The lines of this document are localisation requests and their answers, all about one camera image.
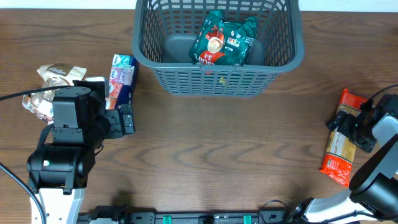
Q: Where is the orange spaghetti pasta packet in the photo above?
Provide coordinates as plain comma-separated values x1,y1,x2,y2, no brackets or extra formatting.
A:
319,88,366,187

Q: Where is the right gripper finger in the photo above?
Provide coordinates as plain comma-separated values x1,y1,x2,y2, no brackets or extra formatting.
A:
326,111,347,131
337,113,358,137

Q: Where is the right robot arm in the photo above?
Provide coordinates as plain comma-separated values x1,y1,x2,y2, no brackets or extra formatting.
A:
284,94,397,223

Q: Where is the Kleenex tissue multipack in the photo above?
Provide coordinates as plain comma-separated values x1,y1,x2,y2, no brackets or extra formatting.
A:
106,54,138,110

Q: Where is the grey plastic mesh basket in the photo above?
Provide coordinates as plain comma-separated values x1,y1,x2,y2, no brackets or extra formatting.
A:
132,0,304,97

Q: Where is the Pantree cookie pouch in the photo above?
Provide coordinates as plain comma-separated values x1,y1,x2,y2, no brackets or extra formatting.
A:
22,63,88,125

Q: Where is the black aluminium rail base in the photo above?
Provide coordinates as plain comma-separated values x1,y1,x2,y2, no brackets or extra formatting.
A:
76,205,293,224

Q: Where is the green Nescafe coffee bag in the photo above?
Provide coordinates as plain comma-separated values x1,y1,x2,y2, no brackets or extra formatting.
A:
188,10,257,65

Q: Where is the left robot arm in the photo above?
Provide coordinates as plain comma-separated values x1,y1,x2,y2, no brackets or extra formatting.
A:
27,81,135,223

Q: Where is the small white-green sachet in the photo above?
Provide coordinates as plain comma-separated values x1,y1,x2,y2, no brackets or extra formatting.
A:
85,77,106,83

